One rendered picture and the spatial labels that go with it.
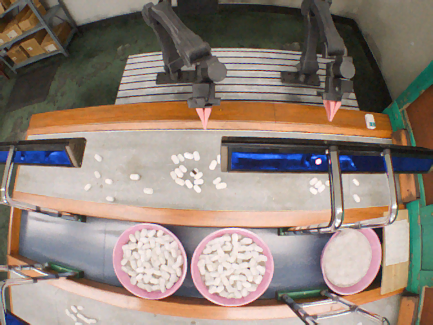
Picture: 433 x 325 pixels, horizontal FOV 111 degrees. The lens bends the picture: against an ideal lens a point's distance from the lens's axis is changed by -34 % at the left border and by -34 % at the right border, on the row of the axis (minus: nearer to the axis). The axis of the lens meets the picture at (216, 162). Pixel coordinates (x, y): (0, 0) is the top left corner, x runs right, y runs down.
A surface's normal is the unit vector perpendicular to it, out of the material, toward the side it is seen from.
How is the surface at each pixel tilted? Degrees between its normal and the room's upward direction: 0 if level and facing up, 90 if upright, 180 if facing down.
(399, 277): 0
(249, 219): 0
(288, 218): 0
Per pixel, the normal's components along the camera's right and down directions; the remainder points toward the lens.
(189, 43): 0.16, -0.04
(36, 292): -0.04, -0.31
